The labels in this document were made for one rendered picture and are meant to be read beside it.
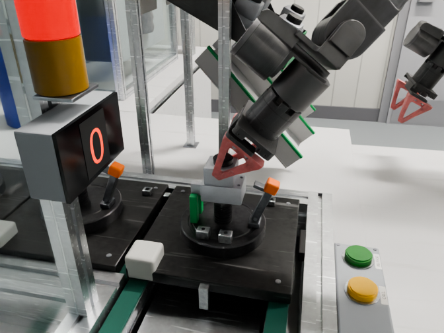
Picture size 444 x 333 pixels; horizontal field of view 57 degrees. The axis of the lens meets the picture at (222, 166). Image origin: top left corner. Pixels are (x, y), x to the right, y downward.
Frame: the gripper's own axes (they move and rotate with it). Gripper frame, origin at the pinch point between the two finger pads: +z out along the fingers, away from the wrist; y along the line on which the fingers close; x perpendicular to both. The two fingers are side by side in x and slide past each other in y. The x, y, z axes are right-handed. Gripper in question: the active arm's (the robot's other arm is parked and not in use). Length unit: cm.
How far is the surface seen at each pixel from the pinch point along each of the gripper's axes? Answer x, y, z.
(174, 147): -5, -50, 33
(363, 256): 24.7, 2.4, -4.5
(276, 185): 7.8, 0.6, -3.7
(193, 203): 0.5, 1.9, 7.4
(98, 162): -13.0, 18.9, -1.9
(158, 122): -14, -67, 41
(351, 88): 90, -310, 32
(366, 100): 108, -310, 32
